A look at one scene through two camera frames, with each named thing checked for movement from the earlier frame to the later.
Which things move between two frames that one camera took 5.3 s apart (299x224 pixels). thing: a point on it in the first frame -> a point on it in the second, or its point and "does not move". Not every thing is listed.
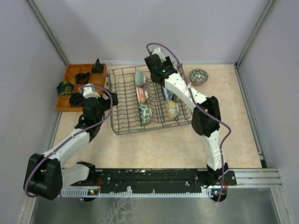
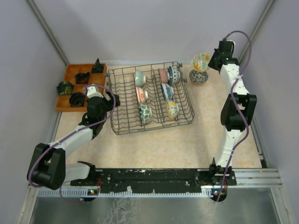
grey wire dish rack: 138,102 does not move
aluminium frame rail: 257,177 does not move
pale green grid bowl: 140,79 does not move
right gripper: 167,63 -> 214,53
